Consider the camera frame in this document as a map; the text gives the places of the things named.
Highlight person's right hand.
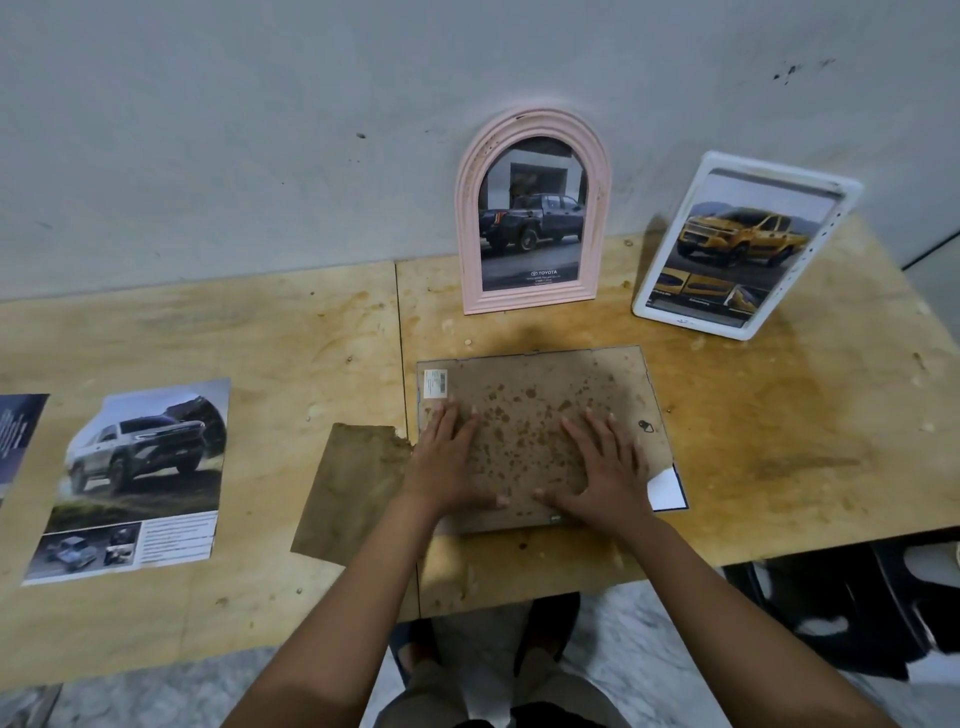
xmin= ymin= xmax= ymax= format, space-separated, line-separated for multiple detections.
xmin=532 ymin=408 xmax=655 ymax=535

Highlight person's left hand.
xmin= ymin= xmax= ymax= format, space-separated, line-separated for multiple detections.
xmin=402 ymin=399 xmax=509 ymax=519

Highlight brown stained frame backing board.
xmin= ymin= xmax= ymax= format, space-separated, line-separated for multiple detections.
xmin=416 ymin=345 xmax=676 ymax=536

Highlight person's left forearm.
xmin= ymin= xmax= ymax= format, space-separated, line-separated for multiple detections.
xmin=222 ymin=491 xmax=460 ymax=728

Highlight person's right forearm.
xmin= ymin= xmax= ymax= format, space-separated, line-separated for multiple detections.
xmin=615 ymin=516 xmax=897 ymax=728

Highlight torn brown cardboard piece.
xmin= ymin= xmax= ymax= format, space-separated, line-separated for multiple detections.
xmin=290 ymin=423 xmax=415 ymax=567

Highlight dark slipper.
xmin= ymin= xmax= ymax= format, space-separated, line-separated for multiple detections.
xmin=387 ymin=619 xmax=442 ymax=687

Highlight person's beige trousers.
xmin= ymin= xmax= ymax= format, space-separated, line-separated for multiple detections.
xmin=373 ymin=646 xmax=635 ymax=728

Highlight black chair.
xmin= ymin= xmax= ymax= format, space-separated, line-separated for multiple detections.
xmin=721 ymin=536 xmax=960 ymax=682

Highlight silver car photo print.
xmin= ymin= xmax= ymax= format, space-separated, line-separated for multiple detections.
xmin=21 ymin=378 xmax=232 ymax=587

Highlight dark blue leaflet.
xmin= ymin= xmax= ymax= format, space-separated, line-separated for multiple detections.
xmin=0 ymin=393 xmax=51 ymax=502

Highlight white paper sheet in frame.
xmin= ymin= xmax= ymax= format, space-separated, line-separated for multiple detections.
xmin=646 ymin=466 xmax=684 ymax=513

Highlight dark blue picture frame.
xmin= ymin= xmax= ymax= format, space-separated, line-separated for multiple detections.
xmin=414 ymin=345 xmax=690 ymax=536

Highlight pink arched photo frame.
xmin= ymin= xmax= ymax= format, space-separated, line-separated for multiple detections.
xmin=454 ymin=107 xmax=613 ymax=316

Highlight white rectangular photo frame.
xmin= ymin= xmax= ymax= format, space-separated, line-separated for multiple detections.
xmin=632 ymin=150 xmax=865 ymax=342

